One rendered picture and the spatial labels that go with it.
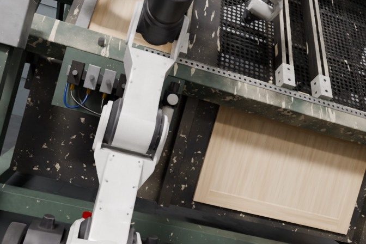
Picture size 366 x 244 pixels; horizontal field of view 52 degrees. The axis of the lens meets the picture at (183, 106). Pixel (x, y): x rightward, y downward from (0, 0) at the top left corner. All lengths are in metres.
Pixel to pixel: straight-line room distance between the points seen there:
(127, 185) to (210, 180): 0.91
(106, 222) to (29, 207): 0.69
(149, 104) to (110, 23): 0.71
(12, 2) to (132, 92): 0.55
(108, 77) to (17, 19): 0.37
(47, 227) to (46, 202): 0.37
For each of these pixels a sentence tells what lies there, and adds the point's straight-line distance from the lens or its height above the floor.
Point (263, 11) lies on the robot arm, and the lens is 1.80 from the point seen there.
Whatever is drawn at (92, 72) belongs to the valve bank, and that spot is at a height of 0.74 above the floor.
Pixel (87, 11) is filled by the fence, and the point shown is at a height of 0.99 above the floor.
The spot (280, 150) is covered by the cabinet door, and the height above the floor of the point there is 0.61.
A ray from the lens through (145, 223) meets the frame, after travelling 1.73.
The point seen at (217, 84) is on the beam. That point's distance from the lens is 1.65.
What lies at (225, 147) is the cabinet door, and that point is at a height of 0.55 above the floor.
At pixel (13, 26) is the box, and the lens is 1.44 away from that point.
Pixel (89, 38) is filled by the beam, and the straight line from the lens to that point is 1.63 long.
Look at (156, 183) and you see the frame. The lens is 1.93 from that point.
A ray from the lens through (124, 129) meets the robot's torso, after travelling 1.07.
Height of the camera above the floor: 0.74
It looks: 1 degrees down
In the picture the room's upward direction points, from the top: 16 degrees clockwise
